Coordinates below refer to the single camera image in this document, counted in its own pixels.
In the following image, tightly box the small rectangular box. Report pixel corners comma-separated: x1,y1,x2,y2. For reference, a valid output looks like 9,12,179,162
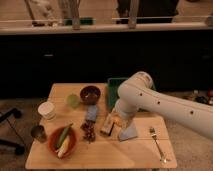
100,114,115,136

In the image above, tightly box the silver fork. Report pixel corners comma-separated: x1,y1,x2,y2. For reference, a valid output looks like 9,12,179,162
149,127,169,164

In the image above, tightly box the blue triangular cloth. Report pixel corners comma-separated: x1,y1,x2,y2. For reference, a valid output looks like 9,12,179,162
118,123,138,141

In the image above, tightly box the dark grape bunch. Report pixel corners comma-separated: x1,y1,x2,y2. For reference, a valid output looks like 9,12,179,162
81,121,96,142

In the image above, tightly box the yellow corn cob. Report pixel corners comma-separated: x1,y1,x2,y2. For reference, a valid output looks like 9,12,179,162
57,136,70,158

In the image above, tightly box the green cucumber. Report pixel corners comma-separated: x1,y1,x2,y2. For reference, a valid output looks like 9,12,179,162
56,123,73,149

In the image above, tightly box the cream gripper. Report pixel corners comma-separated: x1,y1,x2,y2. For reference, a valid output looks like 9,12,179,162
109,113,131,129

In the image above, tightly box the black chair base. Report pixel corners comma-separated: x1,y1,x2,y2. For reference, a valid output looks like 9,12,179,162
0,107,27,156

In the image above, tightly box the yellow apple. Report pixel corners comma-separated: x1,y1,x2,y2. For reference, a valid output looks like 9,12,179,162
112,114,122,127

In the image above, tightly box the green cup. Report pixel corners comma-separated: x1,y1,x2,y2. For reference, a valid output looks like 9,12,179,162
67,94,80,108

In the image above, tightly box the red bowl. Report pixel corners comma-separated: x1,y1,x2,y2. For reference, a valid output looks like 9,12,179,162
48,127,77,159

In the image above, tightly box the white cup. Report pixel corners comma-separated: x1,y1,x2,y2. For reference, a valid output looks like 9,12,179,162
38,101,56,120

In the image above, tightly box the blue sponge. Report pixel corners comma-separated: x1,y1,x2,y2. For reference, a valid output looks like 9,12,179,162
85,105,98,122

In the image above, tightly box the purple bowl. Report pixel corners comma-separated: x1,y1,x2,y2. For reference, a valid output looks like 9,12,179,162
80,86,101,105

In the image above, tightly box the green plastic tray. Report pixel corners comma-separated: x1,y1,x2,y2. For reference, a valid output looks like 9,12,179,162
107,76,158,113

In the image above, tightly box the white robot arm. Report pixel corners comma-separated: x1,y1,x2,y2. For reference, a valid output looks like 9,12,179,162
114,71,213,141

